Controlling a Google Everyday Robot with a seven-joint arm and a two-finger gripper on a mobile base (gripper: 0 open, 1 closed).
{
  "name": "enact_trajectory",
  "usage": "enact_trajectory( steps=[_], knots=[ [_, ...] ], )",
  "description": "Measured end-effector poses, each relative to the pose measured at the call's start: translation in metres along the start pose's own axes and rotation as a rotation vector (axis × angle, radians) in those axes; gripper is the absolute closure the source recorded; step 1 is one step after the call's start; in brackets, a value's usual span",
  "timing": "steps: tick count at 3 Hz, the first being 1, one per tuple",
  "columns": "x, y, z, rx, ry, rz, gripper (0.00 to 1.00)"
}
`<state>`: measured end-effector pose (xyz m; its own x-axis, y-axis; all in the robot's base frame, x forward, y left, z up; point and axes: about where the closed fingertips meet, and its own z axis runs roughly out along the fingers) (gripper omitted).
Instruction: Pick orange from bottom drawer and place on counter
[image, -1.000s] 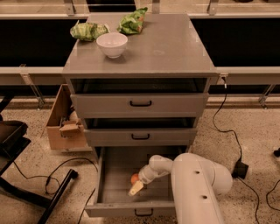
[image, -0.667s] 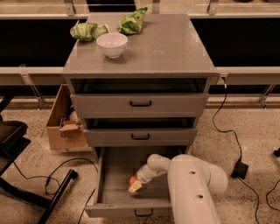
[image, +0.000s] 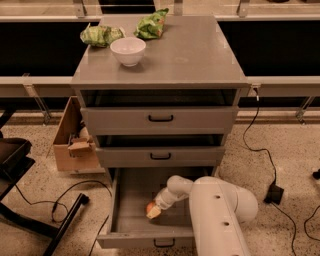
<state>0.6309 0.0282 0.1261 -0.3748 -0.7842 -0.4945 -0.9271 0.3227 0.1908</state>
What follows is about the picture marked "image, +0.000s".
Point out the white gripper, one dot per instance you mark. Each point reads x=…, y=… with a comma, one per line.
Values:
x=163, y=202

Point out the orange fruit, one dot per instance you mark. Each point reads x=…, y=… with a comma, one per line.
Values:
x=149, y=206

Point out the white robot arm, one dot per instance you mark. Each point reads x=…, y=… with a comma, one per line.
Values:
x=217, y=208

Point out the grey bottom drawer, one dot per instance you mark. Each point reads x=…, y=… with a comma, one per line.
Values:
x=128, y=226

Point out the grey drawer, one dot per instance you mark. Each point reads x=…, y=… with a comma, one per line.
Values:
x=132, y=151
x=158, y=112
x=128, y=226

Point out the grey middle drawer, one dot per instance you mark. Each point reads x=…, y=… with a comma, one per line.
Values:
x=132, y=151

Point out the grey top drawer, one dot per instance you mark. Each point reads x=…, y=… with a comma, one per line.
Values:
x=158, y=112

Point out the grey drawer cabinet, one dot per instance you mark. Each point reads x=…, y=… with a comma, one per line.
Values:
x=191, y=54

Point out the brown cardboard box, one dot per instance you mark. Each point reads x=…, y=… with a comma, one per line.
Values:
x=73, y=146

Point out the black office chair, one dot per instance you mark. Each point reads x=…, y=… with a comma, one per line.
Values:
x=42, y=194

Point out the white ceramic bowl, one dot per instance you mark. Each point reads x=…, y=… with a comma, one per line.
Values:
x=128, y=51

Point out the green chip bag left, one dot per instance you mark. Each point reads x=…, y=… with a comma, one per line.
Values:
x=100, y=35

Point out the green chip bag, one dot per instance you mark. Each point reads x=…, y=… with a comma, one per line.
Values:
x=152, y=26
x=100, y=35

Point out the green chip bag right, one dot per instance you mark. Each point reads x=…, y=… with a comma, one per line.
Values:
x=152, y=26

